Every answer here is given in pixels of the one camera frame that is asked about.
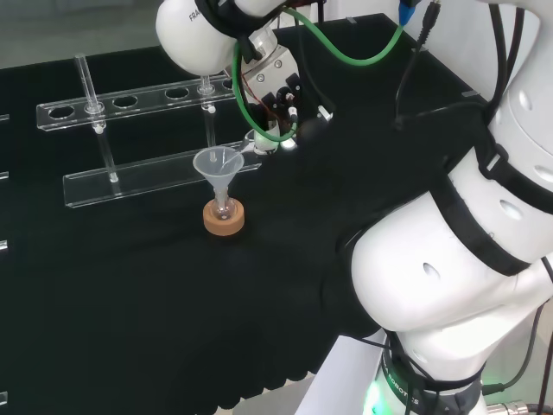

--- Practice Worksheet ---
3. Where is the blue cable connector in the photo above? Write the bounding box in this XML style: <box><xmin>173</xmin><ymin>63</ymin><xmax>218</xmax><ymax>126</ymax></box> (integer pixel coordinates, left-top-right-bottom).
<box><xmin>397</xmin><ymin>0</ymin><xmax>423</xmax><ymax>27</ymax></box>

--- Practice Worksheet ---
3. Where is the thin black cable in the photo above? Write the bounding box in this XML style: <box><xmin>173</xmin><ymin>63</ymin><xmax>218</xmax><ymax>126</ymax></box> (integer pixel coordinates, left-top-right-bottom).
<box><xmin>481</xmin><ymin>300</ymin><xmax>553</xmax><ymax>395</ymax></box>

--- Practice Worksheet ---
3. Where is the clear glass weighing funnel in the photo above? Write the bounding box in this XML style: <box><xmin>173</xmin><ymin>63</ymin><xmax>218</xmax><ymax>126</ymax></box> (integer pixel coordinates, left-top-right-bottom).
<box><xmin>218</xmin><ymin>131</ymin><xmax>260</xmax><ymax>170</ymax></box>

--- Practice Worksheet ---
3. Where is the grey braided cable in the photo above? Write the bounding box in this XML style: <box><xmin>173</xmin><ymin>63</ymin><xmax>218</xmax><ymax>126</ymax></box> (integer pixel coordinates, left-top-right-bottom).
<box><xmin>486</xmin><ymin>399</ymin><xmax>553</xmax><ymax>415</ymax></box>

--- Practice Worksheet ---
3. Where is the brown cork ring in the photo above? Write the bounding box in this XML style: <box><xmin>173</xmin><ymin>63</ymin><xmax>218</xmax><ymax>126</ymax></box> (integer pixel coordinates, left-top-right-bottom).
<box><xmin>202</xmin><ymin>199</ymin><xmax>246</xmax><ymax>237</ymax></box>

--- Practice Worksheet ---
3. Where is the clear plastic funnel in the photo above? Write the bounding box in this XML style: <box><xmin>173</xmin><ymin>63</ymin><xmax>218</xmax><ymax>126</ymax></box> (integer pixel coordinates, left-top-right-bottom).
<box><xmin>192</xmin><ymin>146</ymin><xmax>246</xmax><ymax>204</ymax></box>

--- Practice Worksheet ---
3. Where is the green cable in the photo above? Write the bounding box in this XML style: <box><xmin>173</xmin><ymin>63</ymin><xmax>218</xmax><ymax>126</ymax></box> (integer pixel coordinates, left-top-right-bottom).
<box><xmin>232</xmin><ymin>4</ymin><xmax>411</xmax><ymax>144</ymax></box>

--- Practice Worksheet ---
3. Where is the black bench cloth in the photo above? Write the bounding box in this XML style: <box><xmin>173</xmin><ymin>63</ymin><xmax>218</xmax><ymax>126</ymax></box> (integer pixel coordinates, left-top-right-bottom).
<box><xmin>0</xmin><ymin>11</ymin><xmax>498</xmax><ymax>410</ymax></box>

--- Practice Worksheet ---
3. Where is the small glass round-bottom flask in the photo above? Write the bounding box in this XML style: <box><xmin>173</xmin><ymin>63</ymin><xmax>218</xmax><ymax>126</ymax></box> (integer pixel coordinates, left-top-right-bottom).
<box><xmin>210</xmin><ymin>189</ymin><xmax>237</xmax><ymax>224</ymax></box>

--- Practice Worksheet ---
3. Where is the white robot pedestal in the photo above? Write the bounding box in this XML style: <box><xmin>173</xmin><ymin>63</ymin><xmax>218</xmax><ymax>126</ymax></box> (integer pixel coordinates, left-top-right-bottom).
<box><xmin>297</xmin><ymin>332</ymin><xmax>388</xmax><ymax>415</ymax></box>

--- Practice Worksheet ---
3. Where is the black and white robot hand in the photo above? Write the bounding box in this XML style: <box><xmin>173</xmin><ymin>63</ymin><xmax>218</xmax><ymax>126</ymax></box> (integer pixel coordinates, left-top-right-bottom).
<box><xmin>238</xmin><ymin>29</ymin><xmax>334</xmax><ymax>156</ymax></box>

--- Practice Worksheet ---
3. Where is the black plug cable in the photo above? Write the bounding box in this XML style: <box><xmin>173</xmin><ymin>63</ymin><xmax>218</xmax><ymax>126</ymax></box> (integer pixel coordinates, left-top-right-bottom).
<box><xmin>392</xmin><ymin>0</ymin><xmax>444</xmax><ymax>131</ymax></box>

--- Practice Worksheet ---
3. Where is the clear acrylic funnel stand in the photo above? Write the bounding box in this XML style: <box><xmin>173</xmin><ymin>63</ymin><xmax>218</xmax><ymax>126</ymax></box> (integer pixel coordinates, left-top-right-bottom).
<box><xmin>35</xmin><ymin>52</ymin><xmax>263</xmax><ymax>210</ymax></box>

